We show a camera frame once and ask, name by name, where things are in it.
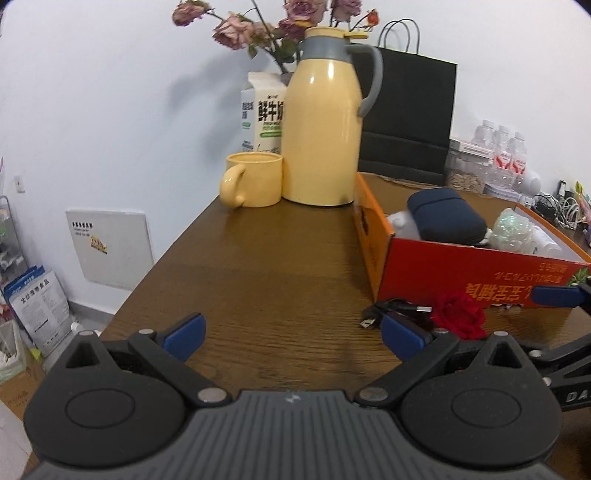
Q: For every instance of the white printed bag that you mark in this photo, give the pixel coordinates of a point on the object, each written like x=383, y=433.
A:
x=39, y=309

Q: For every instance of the printed tin box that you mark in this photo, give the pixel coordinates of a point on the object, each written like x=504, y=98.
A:
x=501, y=190

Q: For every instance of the small white carton box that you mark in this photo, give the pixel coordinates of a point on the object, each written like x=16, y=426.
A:
x=471, y=147

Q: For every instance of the orange cardboard box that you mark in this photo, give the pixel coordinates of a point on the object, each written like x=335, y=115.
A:
x=438, y=272

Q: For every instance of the dried pink rose bouquet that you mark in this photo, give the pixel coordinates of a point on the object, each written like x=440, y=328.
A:
x=235, y=32

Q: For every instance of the colourful snack packet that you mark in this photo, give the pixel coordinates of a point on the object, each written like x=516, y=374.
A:
x=582, y=196

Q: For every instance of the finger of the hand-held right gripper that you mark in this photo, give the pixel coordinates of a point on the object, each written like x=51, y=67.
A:
x=556, y=296
x=572, y=353

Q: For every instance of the iridescent wrap ball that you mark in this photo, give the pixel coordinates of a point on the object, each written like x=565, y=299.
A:
x=510, y=228

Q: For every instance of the small black device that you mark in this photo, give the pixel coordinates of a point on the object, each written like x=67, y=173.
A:
x=562, y=189

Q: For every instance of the yellow thermos jug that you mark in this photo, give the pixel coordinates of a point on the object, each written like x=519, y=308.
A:
x=318, y=138

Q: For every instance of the clear seed container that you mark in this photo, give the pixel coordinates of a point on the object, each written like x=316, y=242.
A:
x=466, y=177

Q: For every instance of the white milk carton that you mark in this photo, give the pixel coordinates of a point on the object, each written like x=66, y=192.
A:
x=263, y=115

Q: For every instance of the navy zip case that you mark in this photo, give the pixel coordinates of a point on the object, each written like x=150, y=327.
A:
x=443, y=214

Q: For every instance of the white wall panel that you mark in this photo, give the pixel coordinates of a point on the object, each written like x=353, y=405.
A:
x=111, y=249

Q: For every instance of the red fabric rose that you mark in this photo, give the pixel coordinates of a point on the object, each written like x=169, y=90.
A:
x=457, y=314

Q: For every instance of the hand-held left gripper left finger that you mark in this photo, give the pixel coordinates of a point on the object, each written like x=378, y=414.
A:
x=184, y=336

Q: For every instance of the yellow mug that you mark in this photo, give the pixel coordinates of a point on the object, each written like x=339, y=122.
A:
x=258, y=182

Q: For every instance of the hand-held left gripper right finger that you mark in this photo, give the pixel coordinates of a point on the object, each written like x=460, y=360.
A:
x=405, y=339

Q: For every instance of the black paper bag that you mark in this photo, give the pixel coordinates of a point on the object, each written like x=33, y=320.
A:
x=415, y=106

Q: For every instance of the white robot figure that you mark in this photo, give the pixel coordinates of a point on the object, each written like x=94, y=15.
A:
x=531, y=182

